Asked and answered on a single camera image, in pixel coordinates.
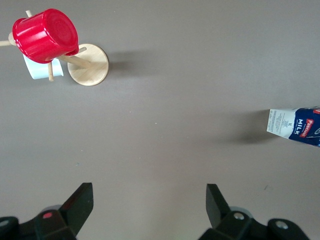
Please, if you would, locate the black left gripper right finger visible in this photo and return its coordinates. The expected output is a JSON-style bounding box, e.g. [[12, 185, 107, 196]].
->
[[199, 183, 311, 240]]

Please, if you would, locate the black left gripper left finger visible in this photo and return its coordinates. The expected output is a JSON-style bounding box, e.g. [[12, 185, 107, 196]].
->
[[0, 182, 94, 240]]

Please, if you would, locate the blue white milk carton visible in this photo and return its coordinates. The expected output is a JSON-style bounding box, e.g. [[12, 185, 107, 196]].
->
[[265, 105, 320, 149]]

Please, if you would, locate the small white cup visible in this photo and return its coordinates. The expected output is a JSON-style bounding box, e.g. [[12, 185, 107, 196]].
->
[[22, 53, 65, 81]]

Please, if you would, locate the red plastic cup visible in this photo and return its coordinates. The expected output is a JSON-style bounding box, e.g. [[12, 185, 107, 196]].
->
[[12, 8, 81, 65]]

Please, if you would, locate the wooden mug tree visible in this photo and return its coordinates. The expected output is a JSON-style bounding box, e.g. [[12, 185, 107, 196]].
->
[[0, 9, 110, 87]]

